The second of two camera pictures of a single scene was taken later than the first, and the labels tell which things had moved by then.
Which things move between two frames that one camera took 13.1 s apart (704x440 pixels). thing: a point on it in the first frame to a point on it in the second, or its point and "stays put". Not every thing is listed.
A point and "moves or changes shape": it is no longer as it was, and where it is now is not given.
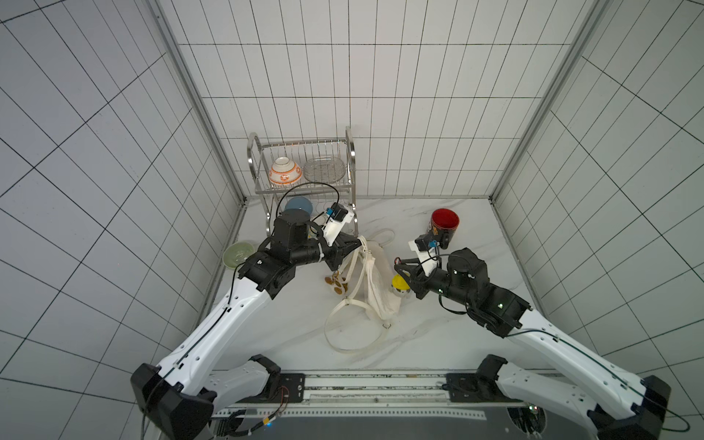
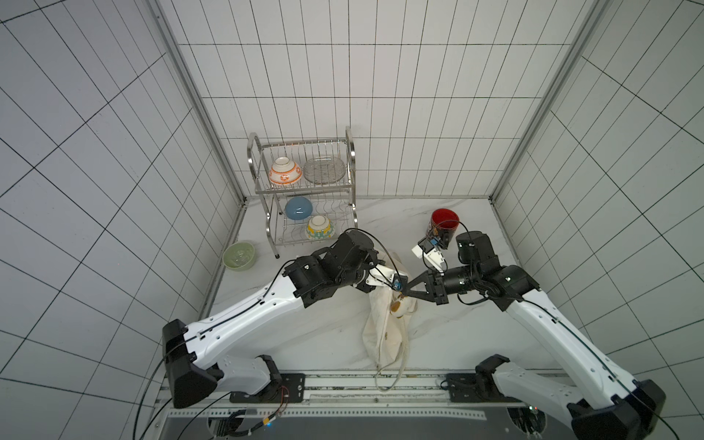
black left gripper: (338, 249) to (361, 286)
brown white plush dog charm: (338, 284) moves or changes shape
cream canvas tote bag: (379, 291) moves or changes shape
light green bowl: (236, 252) stays put
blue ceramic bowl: (299, 203) stays put
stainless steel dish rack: (302, 168) stays put
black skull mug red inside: (444, 224) stays put
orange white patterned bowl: (284, 171) stays put
